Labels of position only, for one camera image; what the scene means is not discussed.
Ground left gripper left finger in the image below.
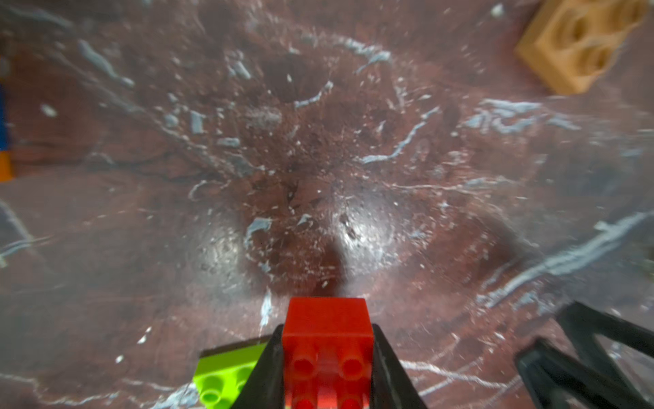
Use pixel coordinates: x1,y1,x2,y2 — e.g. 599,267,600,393
231,325,285,409

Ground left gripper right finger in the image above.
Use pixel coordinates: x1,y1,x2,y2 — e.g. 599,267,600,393
370,324,427,409

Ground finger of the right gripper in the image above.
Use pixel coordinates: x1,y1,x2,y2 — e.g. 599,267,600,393
514,302,653,408

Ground small green lego brick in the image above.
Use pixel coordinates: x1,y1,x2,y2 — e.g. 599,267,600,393
192,337,270,408

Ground red 2x2 lego brick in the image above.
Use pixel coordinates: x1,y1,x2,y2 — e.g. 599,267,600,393
282,298,374,408

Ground tan 2x4 lego brick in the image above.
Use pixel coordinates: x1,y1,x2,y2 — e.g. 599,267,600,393
515,0,650,95

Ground orange 2x4 lego brick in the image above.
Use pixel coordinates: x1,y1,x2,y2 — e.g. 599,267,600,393
0,151,14,182

